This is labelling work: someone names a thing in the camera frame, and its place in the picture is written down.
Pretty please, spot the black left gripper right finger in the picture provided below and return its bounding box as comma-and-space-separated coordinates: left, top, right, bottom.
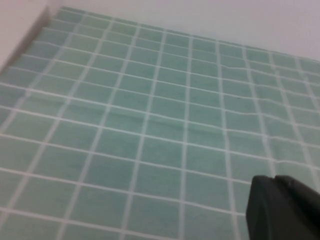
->
261, 174, 320, 240

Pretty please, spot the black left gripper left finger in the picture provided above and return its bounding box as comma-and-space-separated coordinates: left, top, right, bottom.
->
245, 174, 279, 240

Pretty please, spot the green white checkered tablecloth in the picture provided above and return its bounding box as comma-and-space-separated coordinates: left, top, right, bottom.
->
0, 6, 320, 240

